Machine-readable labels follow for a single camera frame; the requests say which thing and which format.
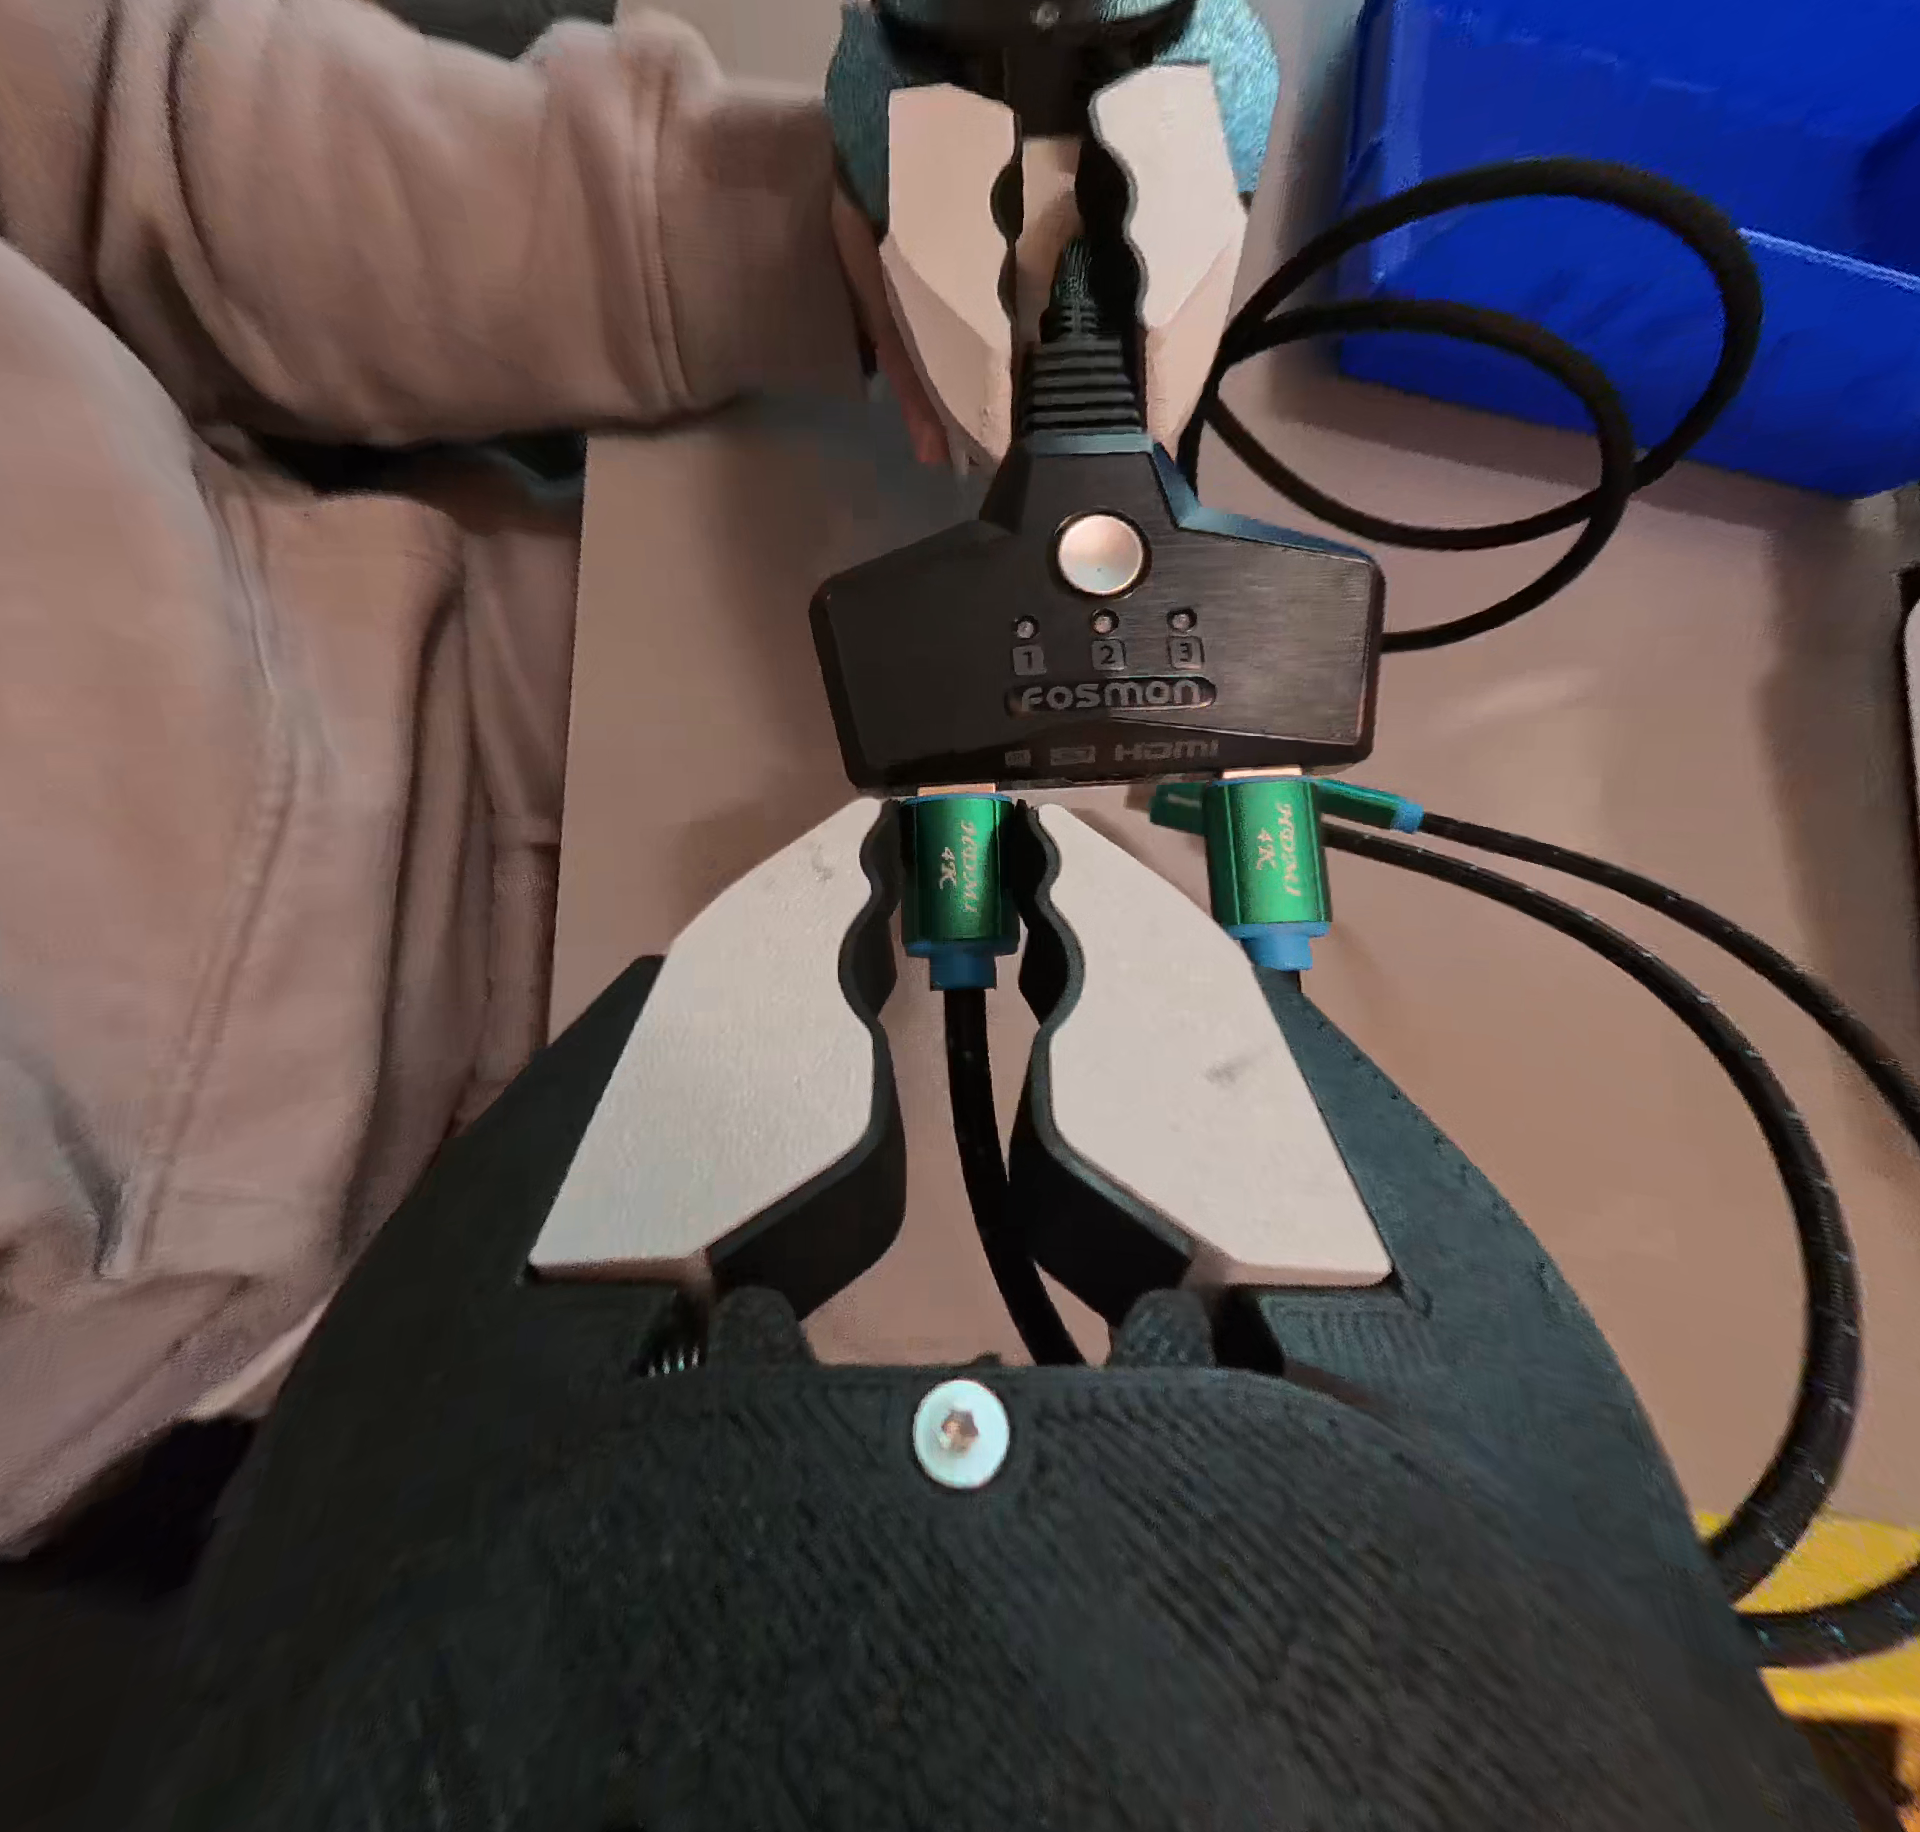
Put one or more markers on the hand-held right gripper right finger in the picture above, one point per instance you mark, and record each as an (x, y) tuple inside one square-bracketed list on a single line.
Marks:
[(1201, 1083)]

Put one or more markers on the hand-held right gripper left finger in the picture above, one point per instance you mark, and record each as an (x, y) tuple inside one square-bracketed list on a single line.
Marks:
[(735, 1083)]

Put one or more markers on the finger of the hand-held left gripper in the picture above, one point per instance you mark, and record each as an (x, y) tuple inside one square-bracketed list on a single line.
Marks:
[(946, 241), (1184, 241)]

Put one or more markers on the blue plastic bin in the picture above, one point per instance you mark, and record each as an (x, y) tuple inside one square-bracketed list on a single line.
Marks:
[(1620, 135)]

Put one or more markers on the yellow plastic bin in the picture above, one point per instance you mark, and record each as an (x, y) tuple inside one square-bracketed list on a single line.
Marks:
[(1845, 1741)]

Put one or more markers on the person's left forearm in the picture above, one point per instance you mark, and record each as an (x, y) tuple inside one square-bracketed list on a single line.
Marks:
[(451, 197)]

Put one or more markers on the person's left hand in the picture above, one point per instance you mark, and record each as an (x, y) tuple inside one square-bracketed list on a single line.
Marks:
[(893, 347)]

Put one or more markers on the person's light sweatshirt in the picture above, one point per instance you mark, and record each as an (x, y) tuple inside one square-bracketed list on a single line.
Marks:
[(225, 886)]

